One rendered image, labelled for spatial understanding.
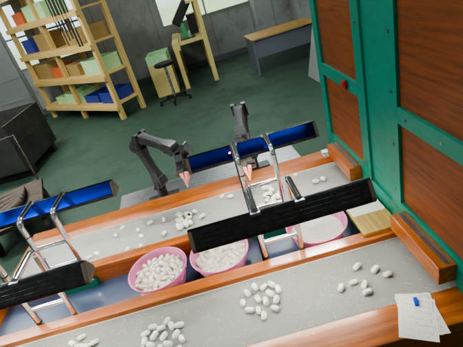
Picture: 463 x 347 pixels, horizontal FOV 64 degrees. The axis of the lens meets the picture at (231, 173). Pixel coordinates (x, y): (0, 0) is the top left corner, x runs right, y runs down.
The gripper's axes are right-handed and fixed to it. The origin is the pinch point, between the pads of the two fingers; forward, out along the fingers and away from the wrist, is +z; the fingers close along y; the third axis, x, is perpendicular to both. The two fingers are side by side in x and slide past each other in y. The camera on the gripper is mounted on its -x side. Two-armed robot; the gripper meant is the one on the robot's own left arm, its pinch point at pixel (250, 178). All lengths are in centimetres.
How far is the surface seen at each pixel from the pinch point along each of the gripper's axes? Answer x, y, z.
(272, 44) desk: 363, 80, -341
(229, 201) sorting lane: 2.3, -13.9, 8.6
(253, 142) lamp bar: -32.2, 6.5, -6.7
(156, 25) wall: 447, -136, -529
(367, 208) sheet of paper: -26, 47, 34
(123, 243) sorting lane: -8, -71, 19
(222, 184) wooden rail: 10.9, -16.6, -4.5
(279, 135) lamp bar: -31.5, 18.8, -7.0
